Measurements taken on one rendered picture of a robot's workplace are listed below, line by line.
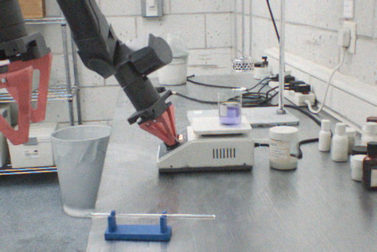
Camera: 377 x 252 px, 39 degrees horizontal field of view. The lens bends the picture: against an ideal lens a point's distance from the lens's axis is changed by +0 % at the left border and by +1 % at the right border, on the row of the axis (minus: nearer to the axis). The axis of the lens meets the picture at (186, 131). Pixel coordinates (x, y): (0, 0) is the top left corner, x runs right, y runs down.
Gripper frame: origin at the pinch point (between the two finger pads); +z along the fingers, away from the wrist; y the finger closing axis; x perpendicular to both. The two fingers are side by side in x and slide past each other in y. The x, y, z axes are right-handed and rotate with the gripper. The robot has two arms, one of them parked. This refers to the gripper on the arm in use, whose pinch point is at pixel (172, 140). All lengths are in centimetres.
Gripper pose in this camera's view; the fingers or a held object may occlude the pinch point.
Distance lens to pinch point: 111.8
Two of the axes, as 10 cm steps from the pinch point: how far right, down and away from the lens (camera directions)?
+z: 5.2, 8.3, 2.2
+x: -7.6, 3.3, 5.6
